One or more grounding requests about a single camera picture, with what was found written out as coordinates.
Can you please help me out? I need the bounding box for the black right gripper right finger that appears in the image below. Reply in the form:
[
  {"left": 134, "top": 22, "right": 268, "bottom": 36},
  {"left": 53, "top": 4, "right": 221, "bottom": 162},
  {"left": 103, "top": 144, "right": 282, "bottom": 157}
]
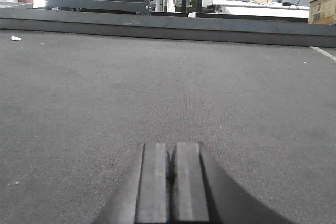
[{"left": 170, "top": 142, "right": 291, "bottom": 223}]

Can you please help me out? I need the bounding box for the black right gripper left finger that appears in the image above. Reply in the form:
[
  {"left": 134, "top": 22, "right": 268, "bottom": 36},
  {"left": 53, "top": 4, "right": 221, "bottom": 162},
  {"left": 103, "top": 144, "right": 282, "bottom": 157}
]
[{"left": 94, "top": 143, "right": 169, "bottom": 223}]

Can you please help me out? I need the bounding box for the dark grey carpet mat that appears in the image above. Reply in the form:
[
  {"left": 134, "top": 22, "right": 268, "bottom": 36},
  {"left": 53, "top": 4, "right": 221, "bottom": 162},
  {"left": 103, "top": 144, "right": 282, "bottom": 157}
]
[{"left": 1, "top": 30, "right": 335, "bottom": 223}]

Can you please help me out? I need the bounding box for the grey metal table rail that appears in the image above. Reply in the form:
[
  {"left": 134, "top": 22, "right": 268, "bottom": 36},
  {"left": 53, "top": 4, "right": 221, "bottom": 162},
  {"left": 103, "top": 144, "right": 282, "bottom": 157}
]
[{"left": 1, "top": 8, "right": 335, "bottom": 48}]

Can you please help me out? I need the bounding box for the small white paper scrap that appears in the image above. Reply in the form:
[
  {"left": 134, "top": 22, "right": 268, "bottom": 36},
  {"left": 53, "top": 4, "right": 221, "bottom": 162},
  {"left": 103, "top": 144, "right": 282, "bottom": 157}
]
[{"left": 11, "top": 36, "right": 22, "bottom": 41}]

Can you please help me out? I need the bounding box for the white lab table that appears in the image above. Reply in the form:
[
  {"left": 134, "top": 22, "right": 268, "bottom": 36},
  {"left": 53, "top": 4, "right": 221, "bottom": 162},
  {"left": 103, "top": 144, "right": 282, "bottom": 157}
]
[{"left": 213, "top": 0, "right": 310, "bottom": 18}]

